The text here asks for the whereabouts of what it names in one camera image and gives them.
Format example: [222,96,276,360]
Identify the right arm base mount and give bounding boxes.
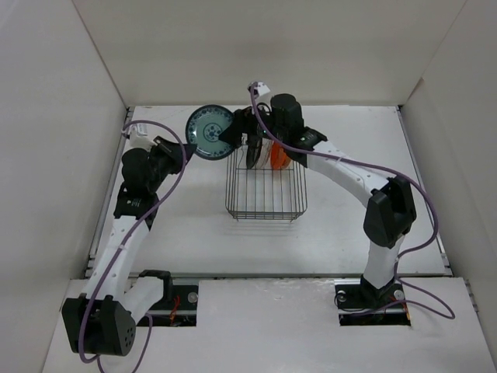
[334,278,411,326]

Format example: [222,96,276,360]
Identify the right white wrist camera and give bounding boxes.
[248,81,271,101]

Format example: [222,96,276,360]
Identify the orange plate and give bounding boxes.
[269,141,291,170]

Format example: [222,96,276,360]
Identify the black plate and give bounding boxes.
[245,135,262,169]

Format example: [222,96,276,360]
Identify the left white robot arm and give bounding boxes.
[61,137,196,357]

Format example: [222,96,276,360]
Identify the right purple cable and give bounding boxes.
[248,82,456,320]

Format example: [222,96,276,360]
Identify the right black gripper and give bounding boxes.
[218,100,287,148]

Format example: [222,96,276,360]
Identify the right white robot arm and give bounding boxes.
[220,94,417,306]

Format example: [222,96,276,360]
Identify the dark wire dish rack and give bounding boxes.
[224,137,308,221]

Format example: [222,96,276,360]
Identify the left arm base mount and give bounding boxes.
[146,279,199,327]

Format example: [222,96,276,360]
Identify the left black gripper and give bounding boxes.
[146,137,196,193]

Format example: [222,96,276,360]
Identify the clear glass plate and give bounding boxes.
[255,139,273,169]

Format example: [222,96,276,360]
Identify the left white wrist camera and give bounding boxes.
[121,124,154,151]

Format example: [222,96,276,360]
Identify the blue floral plate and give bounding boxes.
[185,104,235,161]

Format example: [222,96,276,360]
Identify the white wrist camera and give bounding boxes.
[121,124,154,151]
[248,81,271,101]

